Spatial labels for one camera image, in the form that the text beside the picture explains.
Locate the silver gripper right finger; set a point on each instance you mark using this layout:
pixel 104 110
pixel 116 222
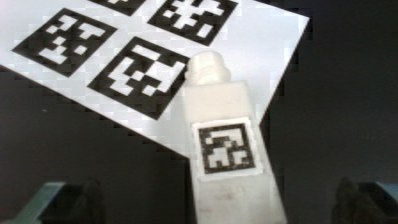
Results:
pixel 367 203

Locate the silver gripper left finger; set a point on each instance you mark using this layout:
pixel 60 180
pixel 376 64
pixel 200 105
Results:
pixel 67 204

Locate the white leg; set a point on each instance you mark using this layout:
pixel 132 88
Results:
pixel 235 189

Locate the white tag sheet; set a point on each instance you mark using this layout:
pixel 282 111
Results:
pixel 104 48

